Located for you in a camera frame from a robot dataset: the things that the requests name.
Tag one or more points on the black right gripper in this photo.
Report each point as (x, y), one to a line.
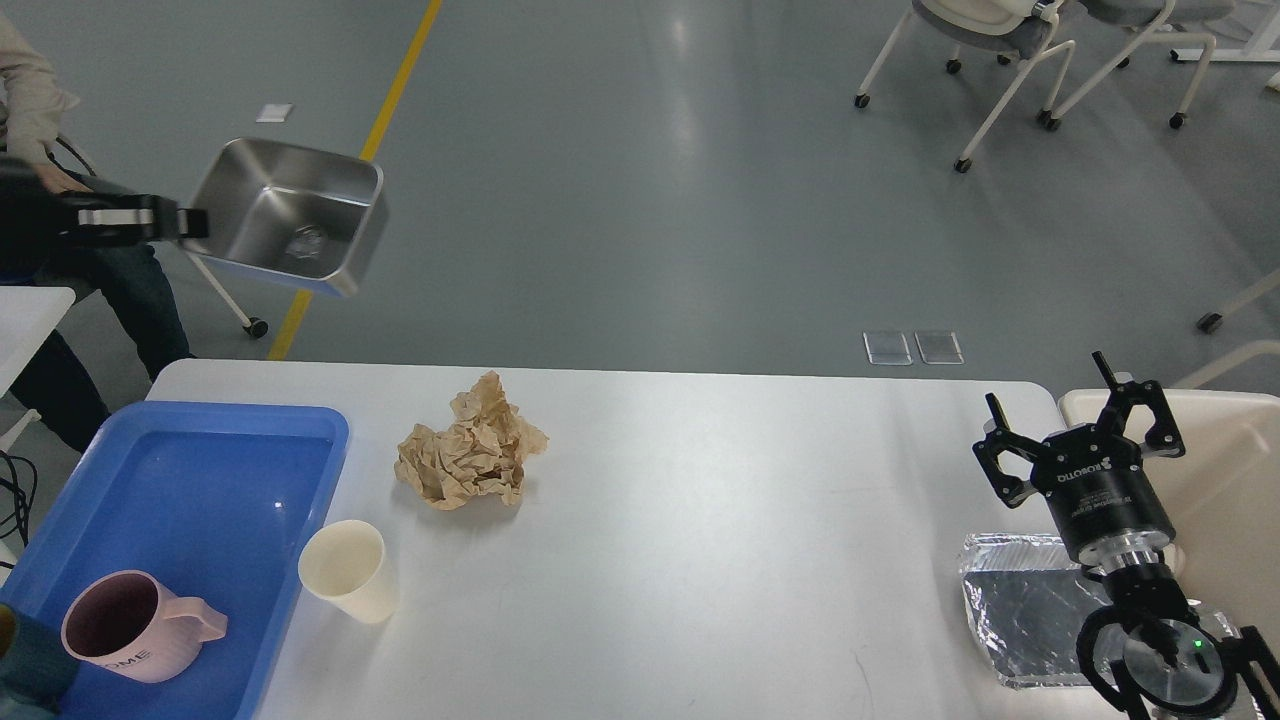
(1105, 495)

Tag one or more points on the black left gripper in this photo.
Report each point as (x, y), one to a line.
(36, 224)

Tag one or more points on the aluminium foil tray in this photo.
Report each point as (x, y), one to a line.
(1044, 620)

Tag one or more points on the stainless steel rectangular tray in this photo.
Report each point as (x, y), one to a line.
(282, 213)

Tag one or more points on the pink mug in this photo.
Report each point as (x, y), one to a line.
(131, 624)

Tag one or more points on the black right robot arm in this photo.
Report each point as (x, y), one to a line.
(1139, 410)

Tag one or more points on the person's hand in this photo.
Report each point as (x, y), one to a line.
(57, 181)

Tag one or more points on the person in beige sweater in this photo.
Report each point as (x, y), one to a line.
(55, 382)

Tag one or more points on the white side table left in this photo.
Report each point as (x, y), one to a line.
(29, 314)

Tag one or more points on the beige plastic bin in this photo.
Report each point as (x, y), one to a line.
(1221, 498)

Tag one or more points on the white chair leg right edge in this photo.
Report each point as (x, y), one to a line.
(1211, 321)

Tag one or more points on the floor outlet plate right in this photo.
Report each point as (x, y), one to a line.
(939, 347)

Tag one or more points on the floor outlet plate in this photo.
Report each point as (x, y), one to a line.
(887, 348)
(939, 347)

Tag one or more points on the grey office chair left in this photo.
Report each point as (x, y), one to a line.
(253, 326)

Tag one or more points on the floor outlet plate left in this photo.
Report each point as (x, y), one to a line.
(887, 348)

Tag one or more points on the cream paper cup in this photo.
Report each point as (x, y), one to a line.
(349, 564)

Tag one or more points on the white chair top right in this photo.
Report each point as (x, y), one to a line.
(1020, 31)

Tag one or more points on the white chair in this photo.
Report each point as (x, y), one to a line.
(1149, 23)
(1020, 31)

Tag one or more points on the crumpled brown paper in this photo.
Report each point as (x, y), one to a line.
(482, 453)

